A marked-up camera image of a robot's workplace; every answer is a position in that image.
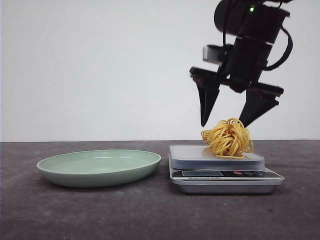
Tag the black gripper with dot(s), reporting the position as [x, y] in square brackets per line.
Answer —
[240, 71]

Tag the yellow vermicelli noodle bundle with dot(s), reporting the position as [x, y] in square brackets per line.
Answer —
[228, 139]

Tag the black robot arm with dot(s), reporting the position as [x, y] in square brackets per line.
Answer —
[256, 27]

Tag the silver digital kitchen scale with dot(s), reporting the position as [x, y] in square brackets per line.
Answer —
[195, 170]

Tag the light green plate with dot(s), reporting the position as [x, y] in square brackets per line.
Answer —
[98, 168]

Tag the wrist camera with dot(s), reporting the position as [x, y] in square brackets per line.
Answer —
[216, 54]

